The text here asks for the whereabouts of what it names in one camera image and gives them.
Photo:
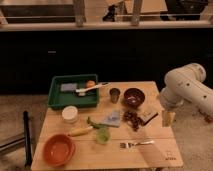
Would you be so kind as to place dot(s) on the red orange bowl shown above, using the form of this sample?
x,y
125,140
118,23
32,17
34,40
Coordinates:
x,y
58,150

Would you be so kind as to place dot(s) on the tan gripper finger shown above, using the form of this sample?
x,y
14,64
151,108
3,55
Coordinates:
x,y
167,118

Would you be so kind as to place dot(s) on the grey sponge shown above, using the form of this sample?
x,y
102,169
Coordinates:
x,y
69,87

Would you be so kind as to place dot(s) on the orange fruit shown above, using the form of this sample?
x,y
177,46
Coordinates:
x,y
90,83

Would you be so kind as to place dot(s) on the silver metal fork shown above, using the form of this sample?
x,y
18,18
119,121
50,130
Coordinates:
x,y
127,145

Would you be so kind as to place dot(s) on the white lidded jar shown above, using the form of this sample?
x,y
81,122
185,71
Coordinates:
x,y
70,114

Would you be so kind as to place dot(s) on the small metal cup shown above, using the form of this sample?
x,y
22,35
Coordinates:
x,y
114,95

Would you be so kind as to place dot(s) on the green plastic cup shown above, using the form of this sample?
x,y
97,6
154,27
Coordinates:
x,y
103,135

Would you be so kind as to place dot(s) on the green plastic tray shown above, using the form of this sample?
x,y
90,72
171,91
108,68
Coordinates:
x,y
58,99

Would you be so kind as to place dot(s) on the dark maroon bowl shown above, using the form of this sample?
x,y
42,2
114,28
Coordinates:
x,y
134,97

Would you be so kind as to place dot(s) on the green vegetable piece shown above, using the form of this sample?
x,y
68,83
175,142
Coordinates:
x,y
93,124

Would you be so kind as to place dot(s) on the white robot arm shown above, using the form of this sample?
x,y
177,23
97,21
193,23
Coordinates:
x,y
185,83

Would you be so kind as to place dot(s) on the black pole stand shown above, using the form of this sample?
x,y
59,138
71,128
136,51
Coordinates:
x,y
27,139

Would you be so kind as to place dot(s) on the white spatula brush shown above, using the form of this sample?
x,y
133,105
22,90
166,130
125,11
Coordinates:
x,y
83,90

